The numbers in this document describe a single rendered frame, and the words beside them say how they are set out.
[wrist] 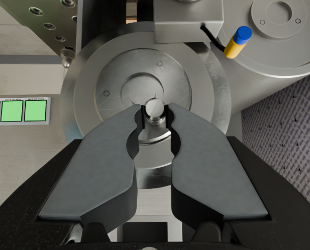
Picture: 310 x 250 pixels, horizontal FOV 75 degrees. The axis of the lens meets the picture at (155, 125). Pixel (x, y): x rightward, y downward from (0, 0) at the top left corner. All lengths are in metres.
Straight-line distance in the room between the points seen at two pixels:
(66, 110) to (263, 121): 0.29
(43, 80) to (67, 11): 2.60
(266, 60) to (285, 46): 0.02
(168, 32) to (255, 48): 0.08
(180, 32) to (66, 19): 0.34
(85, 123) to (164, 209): 0.37
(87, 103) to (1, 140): 0.48
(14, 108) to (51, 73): 2.43
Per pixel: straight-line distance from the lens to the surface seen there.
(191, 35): 0.17
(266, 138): 0.35
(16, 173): 0.61
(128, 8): 0.64
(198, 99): 0.17
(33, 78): 3.10
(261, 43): 0.21
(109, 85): 0.16
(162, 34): 0.17
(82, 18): 0.22
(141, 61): 0.16
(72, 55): 0.59
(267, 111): 0.35
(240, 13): 0.22
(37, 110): 0.58
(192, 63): 0.17
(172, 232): 0.53
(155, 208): 0.51
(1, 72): 3.34
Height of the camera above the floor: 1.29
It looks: 8 degrees down
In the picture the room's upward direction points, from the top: 179 degrees clockwise
